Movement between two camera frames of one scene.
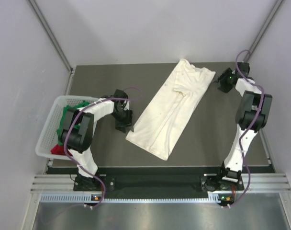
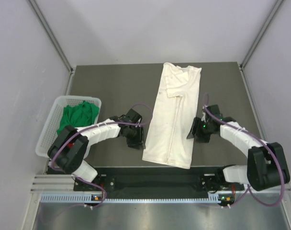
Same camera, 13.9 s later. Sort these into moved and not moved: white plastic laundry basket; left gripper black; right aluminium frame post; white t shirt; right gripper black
Moved: white t shirt; right gripper black; left gripper black
Not moved: right aluminium frame post; white plastic laundry basket
